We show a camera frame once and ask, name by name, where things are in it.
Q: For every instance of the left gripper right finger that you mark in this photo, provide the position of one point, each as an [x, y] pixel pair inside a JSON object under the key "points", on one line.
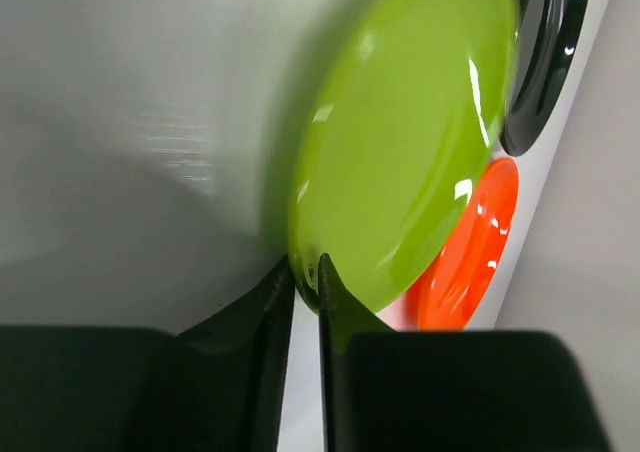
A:
{"points": [[386, 390]]}

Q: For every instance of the green plastic plate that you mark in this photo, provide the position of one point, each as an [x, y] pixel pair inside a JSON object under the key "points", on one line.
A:
{"points": [[400, 133]]}

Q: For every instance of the orange plastic plate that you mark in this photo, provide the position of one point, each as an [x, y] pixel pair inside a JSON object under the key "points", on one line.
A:
{"points": [[450, 290]]}

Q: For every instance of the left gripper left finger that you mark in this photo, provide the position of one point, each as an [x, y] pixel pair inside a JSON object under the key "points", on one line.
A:
{"points": [[217, 386]]}

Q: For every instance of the black plastic plate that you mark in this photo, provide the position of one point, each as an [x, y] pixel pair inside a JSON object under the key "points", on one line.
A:
{"points": [[552, 28]]}

